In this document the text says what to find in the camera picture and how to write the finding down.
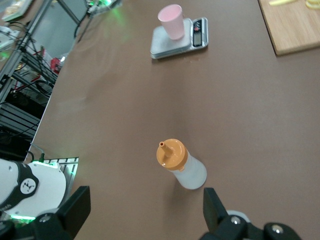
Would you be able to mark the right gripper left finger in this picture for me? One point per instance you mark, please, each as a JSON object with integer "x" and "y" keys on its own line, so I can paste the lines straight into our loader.
{"x": 70, "y": 217}

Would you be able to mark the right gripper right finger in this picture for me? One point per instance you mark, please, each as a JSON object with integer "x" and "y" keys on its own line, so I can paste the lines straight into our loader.
{"x": 215, "y": 217}

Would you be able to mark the sauce bottle with orange cap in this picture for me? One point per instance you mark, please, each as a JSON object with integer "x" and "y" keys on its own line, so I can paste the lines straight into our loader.
{"x": 190, "y": 175}

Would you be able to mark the pink plastic cup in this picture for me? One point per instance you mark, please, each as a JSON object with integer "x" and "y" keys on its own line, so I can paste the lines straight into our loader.
{"x": 173, "y": 25}

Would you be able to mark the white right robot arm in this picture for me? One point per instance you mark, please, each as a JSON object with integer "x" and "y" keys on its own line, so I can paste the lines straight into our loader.
{"x": 37, "y": 182}

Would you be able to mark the small red object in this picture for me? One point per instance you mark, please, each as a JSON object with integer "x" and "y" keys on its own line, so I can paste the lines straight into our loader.
{"x": 57, "y": 64}

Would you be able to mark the metal equipment rack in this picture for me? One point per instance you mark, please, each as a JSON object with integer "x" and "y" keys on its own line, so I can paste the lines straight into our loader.
{"x": 25, "y": 47}

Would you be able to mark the silver digital kitchen scale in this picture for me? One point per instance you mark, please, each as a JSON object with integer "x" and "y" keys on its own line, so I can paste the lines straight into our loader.
{"x": 165, "y": 47}

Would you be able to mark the tray of toy food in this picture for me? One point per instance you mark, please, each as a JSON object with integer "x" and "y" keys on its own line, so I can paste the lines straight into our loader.
{"x": 15, "y": 8}

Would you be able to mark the yellow plastic knife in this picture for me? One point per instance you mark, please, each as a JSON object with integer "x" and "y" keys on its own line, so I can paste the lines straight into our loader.
{"x": 282, "y": 2}

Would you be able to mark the lemon slice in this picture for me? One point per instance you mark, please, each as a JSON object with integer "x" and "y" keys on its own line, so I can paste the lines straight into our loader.
{"x": 313, "y": 4}

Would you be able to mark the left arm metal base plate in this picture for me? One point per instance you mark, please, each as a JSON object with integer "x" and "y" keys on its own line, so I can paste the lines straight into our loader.
{"x": 100, "y": 3}

